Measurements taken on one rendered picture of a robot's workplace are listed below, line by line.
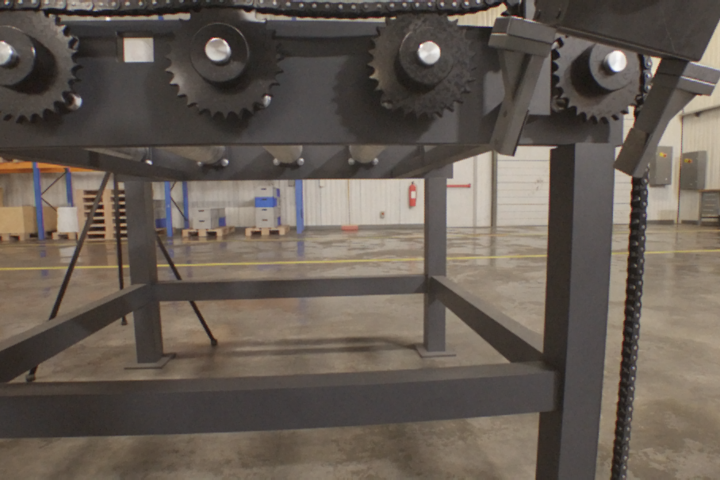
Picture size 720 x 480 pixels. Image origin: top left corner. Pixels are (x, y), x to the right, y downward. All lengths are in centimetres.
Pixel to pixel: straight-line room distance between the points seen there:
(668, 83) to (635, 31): 7
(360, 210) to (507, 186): 384
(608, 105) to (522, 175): 1012
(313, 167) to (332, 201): 809
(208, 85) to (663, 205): 1316
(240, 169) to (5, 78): 102
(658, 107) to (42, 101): 76
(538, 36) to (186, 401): 69
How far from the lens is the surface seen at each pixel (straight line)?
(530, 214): 1097
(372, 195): 973
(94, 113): 75
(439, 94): 64
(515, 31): 34
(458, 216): 1018
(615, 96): 77
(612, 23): 37
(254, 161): 161
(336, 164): 158
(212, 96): 63
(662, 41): 40
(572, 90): 73
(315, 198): 967
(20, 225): 1044
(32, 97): 74
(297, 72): 67
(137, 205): 172
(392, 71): 63
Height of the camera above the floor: 65
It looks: 5 degrees down
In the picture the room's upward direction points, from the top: 1 degrees counter-clockwise
